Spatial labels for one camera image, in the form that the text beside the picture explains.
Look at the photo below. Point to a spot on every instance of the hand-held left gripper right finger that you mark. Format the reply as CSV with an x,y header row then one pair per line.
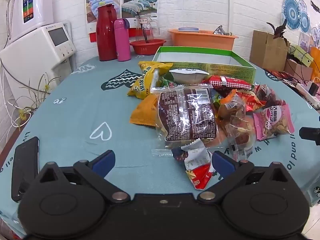
x,y
222,163

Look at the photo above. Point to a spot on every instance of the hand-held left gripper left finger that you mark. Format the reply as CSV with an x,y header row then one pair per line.
x,y
103,162

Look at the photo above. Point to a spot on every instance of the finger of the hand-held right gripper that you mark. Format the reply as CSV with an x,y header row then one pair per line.
x,y
311,135

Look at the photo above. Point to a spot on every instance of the small red white packet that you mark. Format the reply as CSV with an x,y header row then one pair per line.
x,y
196,162

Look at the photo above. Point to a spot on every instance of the clear cake packet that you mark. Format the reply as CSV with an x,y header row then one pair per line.
x,y
240,135

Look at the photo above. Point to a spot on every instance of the pink nut packet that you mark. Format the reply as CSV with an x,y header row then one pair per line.
x,y
272,122

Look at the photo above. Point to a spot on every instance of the red dates packet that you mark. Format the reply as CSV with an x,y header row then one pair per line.
x,y
268,95

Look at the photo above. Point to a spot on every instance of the brown bread packet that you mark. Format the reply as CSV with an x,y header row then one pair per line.
x,y
187,115

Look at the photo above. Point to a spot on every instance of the yellow snack packet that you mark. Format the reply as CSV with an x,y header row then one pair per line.
x,y
145,80

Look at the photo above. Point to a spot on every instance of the white snack packet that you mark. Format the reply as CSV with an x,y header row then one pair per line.
x,y
188,76

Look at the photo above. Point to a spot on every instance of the green cardboard box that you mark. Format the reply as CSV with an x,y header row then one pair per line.
x,y
225,70

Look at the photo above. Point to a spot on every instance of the green candy packet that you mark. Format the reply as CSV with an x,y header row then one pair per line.
x,y
165,82

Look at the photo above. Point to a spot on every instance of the white power strip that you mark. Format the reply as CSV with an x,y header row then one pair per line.
x,y
306,93

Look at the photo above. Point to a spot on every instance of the black charger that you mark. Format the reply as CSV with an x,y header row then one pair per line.
x,y
313,89

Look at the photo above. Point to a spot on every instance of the small cardboard box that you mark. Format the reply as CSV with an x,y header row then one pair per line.
x,y
297,68

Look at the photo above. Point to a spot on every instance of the teal printed tablecloth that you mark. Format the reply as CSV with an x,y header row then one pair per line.
x,y
75,100

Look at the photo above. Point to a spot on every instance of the orange bag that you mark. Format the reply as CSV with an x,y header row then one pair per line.
x,y
316,60

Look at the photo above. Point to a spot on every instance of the black phone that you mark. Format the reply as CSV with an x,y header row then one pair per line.
x,y
25,167

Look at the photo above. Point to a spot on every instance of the small green box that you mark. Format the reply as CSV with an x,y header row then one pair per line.
x,y
301,53

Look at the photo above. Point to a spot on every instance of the large cardboard box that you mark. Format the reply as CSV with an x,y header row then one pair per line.
x,y
267,52

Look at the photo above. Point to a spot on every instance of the dried twig plant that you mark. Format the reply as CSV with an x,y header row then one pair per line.
x,y
32,100

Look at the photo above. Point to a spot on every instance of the dark red plant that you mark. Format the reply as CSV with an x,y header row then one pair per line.
x,y
278,30

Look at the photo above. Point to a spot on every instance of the red plastic basket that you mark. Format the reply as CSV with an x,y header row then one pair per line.
x,y
147,47

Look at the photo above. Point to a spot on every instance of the pink bottle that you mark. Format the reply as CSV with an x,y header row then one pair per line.
x,y
122,40

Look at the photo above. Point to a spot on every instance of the blue paper fan decoration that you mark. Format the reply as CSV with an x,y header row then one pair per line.
x,y
292,12

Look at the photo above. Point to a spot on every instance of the orange plastic basin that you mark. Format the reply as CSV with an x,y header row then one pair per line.
x,y
200,41

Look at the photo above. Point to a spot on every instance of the red thermos jug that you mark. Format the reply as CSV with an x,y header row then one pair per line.
x,y
106,35

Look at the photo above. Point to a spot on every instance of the white appliance with screen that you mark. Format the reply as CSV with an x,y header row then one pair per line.
x,y
32,55

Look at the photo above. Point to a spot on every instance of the dark spoon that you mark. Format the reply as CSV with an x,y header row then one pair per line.
x,y
145,33

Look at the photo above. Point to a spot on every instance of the glass pitcher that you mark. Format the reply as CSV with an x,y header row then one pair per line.
x,y
151,28

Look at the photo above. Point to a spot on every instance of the white wall pipe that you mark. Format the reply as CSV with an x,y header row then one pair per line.
x,y
228,5

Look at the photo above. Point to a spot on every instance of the wall poster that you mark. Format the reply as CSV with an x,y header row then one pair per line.
x,y
140,0

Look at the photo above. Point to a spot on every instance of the white wall water purifier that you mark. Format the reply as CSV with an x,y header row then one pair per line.
x,y
37,2

